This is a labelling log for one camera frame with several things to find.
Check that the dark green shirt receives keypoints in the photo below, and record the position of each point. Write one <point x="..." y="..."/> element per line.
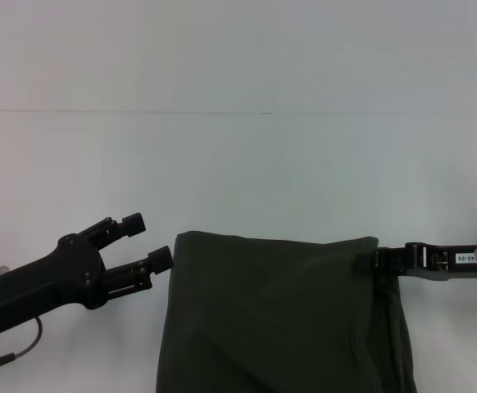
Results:
<point x="263" y="319"/>

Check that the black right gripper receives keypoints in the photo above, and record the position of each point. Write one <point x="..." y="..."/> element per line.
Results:
<point x="451" y="262"/>

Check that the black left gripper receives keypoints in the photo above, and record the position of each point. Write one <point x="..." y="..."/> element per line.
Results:
<point x="37" y="286"/>

